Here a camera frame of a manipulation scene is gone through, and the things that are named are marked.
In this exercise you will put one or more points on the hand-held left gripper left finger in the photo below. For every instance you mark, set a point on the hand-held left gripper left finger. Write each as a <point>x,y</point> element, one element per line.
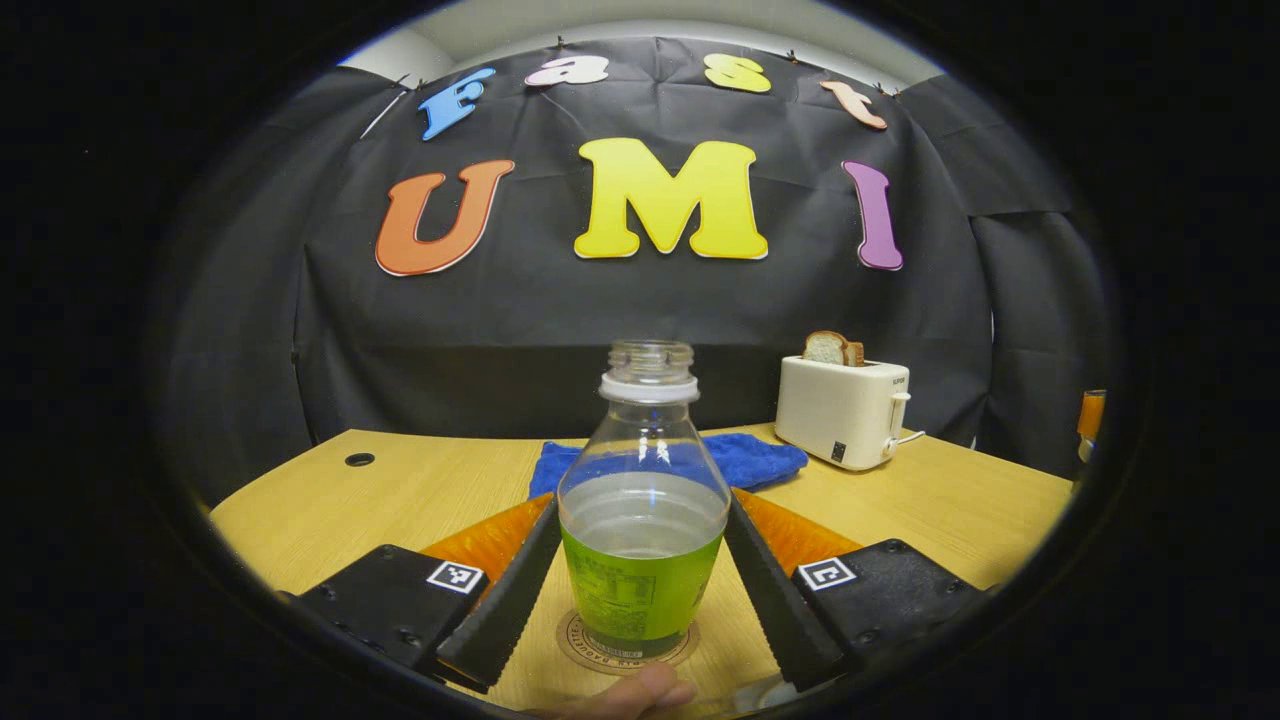
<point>510,600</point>

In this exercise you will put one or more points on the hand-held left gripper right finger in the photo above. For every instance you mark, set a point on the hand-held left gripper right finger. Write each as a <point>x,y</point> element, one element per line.
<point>770,600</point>

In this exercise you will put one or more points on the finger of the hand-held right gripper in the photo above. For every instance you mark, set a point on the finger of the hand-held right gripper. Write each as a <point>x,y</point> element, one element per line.
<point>1090,412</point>

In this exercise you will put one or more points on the round cork coaster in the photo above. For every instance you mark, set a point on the round cork coaster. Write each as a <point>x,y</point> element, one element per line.
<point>575,645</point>

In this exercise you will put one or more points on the green label water bottle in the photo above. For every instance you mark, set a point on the green label water bottle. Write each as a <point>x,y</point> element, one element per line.
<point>640,570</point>

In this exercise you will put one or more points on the blue towel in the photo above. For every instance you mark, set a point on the blue towel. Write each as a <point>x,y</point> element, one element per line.
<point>765,460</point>

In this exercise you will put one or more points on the white toaster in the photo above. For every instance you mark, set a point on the white toaster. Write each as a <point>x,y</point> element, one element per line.
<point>835,410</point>

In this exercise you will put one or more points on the bread slice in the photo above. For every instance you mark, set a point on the bread slice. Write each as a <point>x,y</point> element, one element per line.
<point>825,348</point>
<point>856,354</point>

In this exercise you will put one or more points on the black backdrop cloth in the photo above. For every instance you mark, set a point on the black backdrop cloth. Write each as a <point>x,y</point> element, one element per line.
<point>500,320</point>

